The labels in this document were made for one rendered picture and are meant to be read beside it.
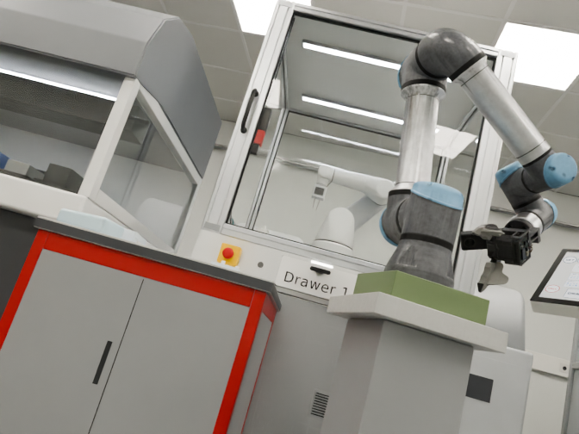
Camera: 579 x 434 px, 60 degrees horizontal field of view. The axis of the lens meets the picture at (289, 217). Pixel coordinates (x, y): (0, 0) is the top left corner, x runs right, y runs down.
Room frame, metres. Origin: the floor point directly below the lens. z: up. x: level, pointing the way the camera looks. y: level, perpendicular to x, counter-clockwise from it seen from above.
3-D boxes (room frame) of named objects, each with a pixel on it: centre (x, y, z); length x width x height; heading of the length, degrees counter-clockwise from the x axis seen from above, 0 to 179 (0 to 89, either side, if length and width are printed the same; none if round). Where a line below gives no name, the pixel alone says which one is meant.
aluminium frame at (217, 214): (2.26, -0.24, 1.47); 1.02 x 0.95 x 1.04; 85
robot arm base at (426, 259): (1.07, -0.31, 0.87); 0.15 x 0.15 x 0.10
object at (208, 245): (2.26, -0.24, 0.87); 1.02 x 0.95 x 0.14; 85
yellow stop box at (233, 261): (1.80, 0.17, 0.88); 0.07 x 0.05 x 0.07; 85
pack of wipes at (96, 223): (1.33, 0.50, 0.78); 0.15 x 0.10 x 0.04; 71
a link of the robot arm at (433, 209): (1.07, -0.31, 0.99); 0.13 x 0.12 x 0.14; 7
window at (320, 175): (1.81, -0.20, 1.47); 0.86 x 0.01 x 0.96; 85
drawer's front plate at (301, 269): (1.78, -0.16, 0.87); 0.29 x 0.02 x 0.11; 85
